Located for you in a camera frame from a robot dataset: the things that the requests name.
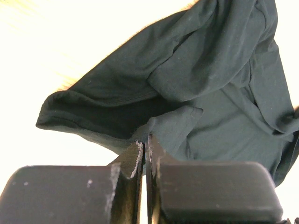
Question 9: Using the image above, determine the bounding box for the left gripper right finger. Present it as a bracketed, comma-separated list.
[146, 135, 283, 224]

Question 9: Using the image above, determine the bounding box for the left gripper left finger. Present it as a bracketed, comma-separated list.
[0, 141, 143, 224]

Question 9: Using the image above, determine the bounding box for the black t shirt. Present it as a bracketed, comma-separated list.
[36, 0, 299, 186]

